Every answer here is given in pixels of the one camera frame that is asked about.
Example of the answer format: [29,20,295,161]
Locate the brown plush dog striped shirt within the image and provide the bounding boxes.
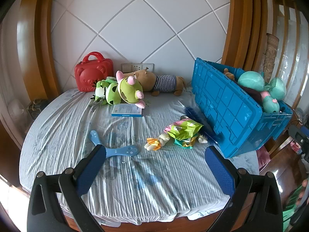
[121,70,187,96]

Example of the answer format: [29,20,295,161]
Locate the rolled patterned carpet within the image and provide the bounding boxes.
[262,32,279,78]

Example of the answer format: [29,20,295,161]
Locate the green snack bag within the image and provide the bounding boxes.
[165,119,204,141]

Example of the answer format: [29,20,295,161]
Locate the silver metal clamp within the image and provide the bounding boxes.
[89,96,103,113]

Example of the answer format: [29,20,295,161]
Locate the pink cloth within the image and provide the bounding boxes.
[256,147,271,170]

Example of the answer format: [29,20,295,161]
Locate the blue plastic paw-print utensil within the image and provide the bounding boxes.
[90,130,104,148]
[105,145,139,157]

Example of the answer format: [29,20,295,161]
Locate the blue and white box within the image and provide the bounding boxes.
[111,103,143,118]

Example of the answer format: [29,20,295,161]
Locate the teal pink plush toy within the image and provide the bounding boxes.
[261,77,287,113]

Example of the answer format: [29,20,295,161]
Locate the dark purple plush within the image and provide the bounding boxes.
[239,83,263,104]

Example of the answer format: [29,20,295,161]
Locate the blue plastic crate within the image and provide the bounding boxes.
[191,57,293,159]

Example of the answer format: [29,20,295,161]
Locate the dark wire basket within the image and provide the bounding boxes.
[26,99,47,120]

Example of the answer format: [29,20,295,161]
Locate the white yellow duck toy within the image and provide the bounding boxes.
[144,133,171,151]

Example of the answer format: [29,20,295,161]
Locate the green cloth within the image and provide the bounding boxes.
[282,185,309,231]

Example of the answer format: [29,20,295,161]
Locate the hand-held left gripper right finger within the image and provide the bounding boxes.
[205,146,283,232]

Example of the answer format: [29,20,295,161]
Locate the dark blue bristle brush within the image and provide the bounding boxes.
[177,100,224,143]

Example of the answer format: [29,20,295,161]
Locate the red bear-face carry case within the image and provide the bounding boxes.
[74,51,114,92]

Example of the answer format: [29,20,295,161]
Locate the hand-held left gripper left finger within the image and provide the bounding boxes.
[27,144,107,232]

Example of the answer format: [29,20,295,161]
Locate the wooden frame glass door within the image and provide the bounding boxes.
[270,0,309,112]

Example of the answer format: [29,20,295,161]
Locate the green white frog plush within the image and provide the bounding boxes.
[93,77,120,105]

